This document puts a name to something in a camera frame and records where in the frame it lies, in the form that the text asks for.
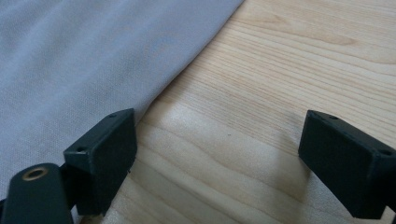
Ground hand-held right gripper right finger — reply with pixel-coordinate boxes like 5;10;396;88
298;109;396;219

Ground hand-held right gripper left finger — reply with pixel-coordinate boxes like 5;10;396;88
63;107;138;217

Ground grey cloth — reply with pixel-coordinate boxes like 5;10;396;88
0;0;246;200

